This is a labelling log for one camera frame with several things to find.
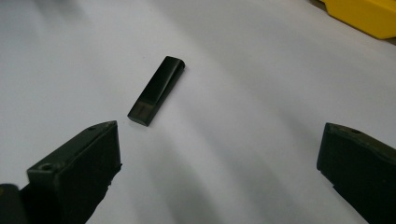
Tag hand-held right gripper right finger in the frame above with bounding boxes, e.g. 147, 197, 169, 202
316, 121, 396, 224

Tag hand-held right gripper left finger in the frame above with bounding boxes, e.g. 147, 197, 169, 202
19, 119, 123, 224

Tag black USB flash drive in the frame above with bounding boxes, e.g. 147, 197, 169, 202
126, 55, 187, 128

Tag yellow plastic container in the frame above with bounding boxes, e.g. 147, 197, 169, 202
319, 0, 396, 40

